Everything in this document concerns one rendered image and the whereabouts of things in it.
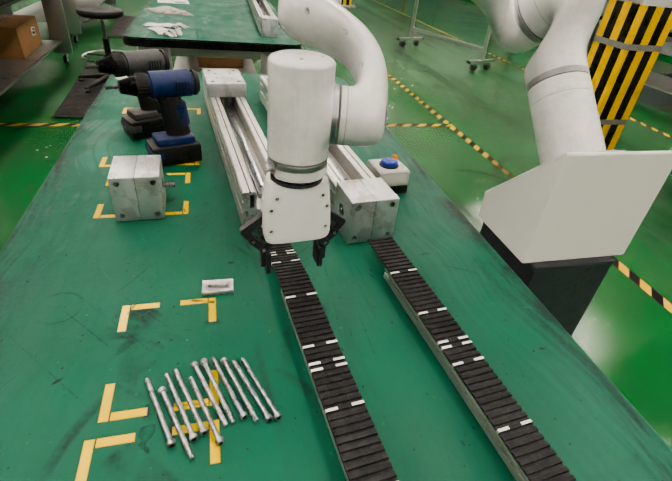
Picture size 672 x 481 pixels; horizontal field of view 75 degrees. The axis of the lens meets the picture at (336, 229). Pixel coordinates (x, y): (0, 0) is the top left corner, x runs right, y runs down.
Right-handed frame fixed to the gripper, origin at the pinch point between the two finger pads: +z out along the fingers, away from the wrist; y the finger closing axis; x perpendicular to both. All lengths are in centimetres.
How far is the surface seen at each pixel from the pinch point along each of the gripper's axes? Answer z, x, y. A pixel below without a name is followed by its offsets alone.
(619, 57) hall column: 8, 185, 286
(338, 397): 3.3, -24.1, -0.2
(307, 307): 3.0, -8.4, 0.3
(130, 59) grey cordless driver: -14, 69, -24
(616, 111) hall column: 46, 182, 302
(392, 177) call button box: 1.7, 27.4, 31.3
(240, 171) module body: -2.0, 28.3, -3.9
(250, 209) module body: 1.9, 19.3, -3.4
